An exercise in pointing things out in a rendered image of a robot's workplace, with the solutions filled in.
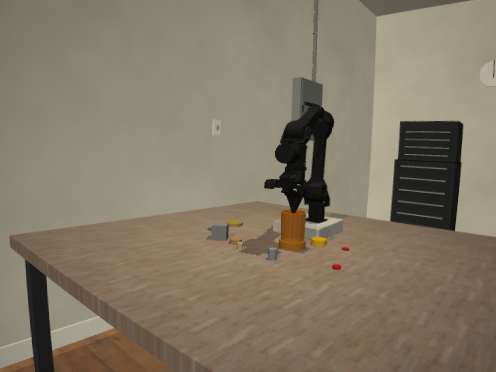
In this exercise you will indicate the grey cylinder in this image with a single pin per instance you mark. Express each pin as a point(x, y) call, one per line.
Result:
point(272, 254)

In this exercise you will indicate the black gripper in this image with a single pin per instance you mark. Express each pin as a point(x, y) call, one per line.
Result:
point(302, 189)

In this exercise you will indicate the yellow round disc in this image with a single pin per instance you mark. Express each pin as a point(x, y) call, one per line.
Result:
point(234, 223)

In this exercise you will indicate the orange flat disc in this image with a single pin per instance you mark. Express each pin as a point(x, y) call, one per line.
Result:
point(234, 240)

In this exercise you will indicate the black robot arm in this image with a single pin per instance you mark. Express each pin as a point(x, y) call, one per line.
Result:
point(289, 152)

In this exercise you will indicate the short yellow cylinder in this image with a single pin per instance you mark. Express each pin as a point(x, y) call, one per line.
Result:
point(318, 241)

